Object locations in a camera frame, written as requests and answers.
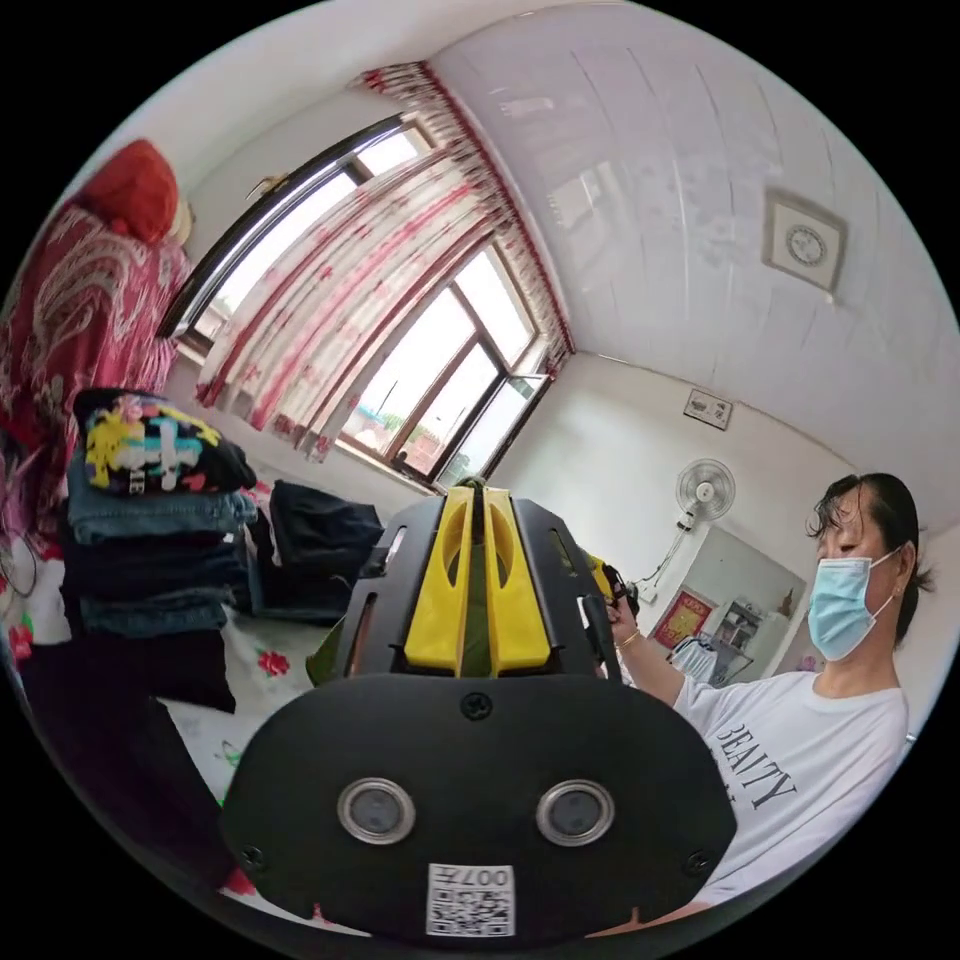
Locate dark garment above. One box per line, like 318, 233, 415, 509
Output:
13, 634, 243, 895

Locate bed with floral sheet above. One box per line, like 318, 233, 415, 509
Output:
0, 464, 361, 905

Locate window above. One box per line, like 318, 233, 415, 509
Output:
155, 112, 558, 490

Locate person's right hand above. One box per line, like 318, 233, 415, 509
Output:
605, 595, 643, 651

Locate pile of clothes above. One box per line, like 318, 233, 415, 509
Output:
58, 385, 261, 640

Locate person's body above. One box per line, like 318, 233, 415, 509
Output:
671, 470, 940, 910

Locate dark folded clothes stack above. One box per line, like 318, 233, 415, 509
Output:
245, 478, 385, 627

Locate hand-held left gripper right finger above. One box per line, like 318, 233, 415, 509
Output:
482, 487, 554, 669

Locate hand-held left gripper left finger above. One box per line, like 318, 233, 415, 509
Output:
403, 487, 475, 670

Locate red and white floral curtain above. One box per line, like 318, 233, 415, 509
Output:
193, 61, 577, 465

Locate green tank top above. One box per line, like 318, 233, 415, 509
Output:
305, 475, 498, 688

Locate small framed wall picture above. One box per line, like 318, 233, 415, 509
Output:
683, 388, 735, 433

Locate person's right forearm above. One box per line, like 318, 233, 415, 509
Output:
614, 631, 688, 708

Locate square white clock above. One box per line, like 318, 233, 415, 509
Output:
760, 185, 850, 295

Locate white wall fan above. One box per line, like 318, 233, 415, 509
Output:
673, 457, 738, 529

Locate shelf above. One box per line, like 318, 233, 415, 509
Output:
716, 598, 769, 655

